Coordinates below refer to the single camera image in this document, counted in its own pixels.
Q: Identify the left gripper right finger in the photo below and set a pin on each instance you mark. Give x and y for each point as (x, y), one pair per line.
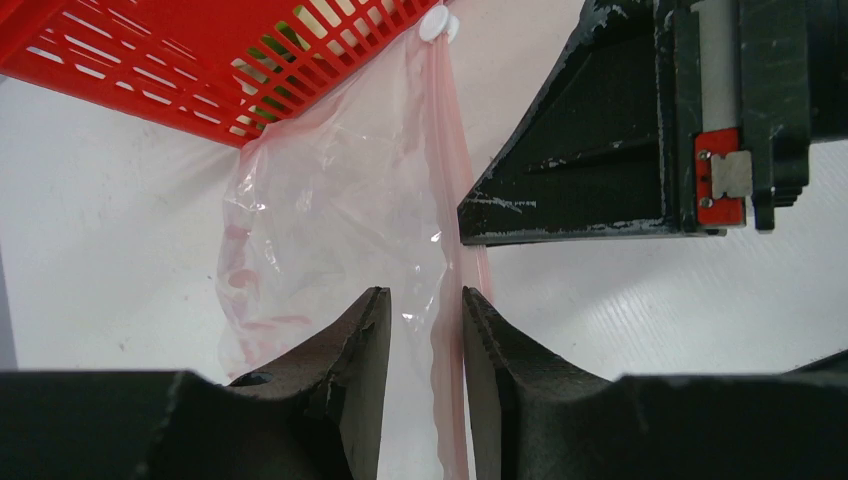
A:
(535, 415)

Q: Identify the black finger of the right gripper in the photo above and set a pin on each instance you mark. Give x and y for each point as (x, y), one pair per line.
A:
(606, 147)

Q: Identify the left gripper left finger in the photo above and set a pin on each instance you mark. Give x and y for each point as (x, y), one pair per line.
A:
(315, 412)

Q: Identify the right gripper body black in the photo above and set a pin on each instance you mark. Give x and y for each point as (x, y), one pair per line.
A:
(745, 88)

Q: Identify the clear pink zip top bag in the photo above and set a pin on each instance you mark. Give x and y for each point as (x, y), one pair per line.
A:
(362, 190)

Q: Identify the red plastic shopping basket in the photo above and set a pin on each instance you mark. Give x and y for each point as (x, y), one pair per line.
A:
(176, 63)

